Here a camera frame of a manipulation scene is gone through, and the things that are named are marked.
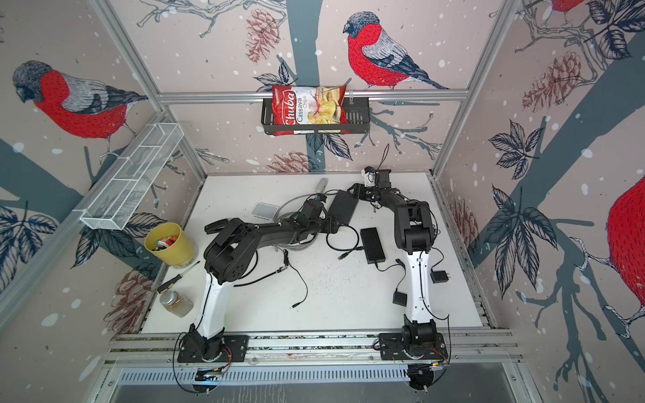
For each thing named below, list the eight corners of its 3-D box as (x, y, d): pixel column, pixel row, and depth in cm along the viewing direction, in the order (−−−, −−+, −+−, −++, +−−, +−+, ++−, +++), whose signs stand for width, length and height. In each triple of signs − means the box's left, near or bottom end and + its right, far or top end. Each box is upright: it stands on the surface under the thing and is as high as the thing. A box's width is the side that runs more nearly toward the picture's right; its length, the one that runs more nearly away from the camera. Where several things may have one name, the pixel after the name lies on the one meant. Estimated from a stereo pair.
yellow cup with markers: (162, 270, 92) (137, 251, 81) (174, 244, 100) (152, 222, 88) (194, 270, 92) (174, 251, 81) (203, 244, 100) (186, 222, 88)
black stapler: (207, 236, 101) (204, 231, 99) (206, 229, 104) (203, 224, 101) (229, 228, 104) (227, 224, 101) (228, 222, 106) (225, 217, 103)
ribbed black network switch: (367, 264, 93) (368, 261, 91) (359, 231, 102) (359, 228, 101) (385, 261, 94) (386, 258, 92) (375, 229, 103) (376, 226, 101)
